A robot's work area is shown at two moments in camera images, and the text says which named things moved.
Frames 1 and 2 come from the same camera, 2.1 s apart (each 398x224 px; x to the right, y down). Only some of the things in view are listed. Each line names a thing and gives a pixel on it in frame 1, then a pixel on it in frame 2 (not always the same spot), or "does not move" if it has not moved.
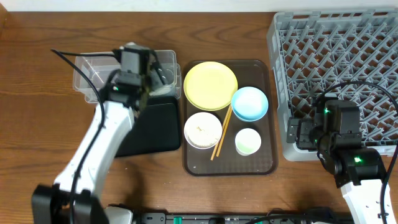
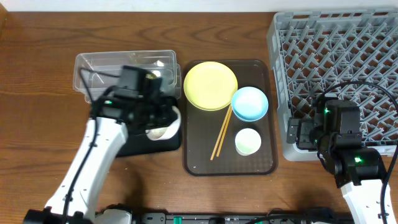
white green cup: (247, 142) does not move
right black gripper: (292, 130) does not move
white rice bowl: (203, 130) to (167, 132)
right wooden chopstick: (225, 130) does not move
